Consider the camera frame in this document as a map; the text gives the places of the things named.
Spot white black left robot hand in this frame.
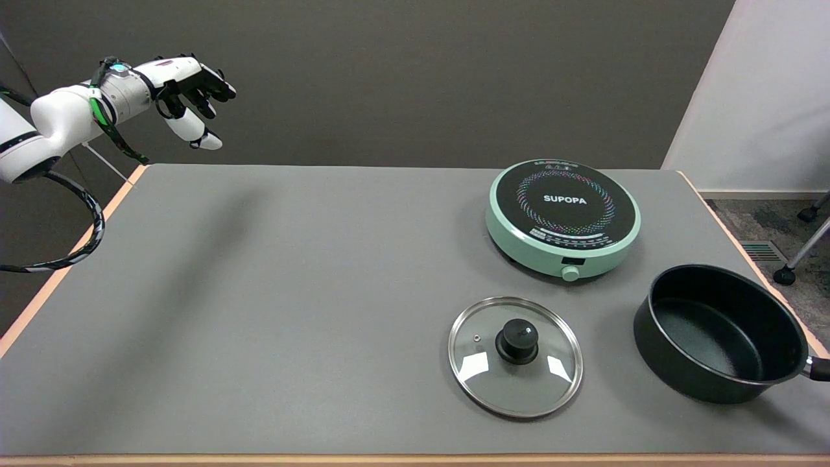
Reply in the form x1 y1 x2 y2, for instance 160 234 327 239
133 54 237 151

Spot black saucepan with handle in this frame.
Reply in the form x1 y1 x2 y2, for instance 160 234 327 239
634 264 830 405

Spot green round induction cooker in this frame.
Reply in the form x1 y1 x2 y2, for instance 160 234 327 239
486 158 642 282

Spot glass lid with black knob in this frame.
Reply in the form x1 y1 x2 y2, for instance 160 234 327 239
447 296 584 420

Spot grey floor vent grille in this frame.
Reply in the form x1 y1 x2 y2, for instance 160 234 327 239
739 240 789 263

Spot green black wrist cable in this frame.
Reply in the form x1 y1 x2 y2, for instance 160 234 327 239
89 56 150 165

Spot black braided looping cable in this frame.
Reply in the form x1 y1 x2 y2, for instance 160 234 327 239
0 170 106 274

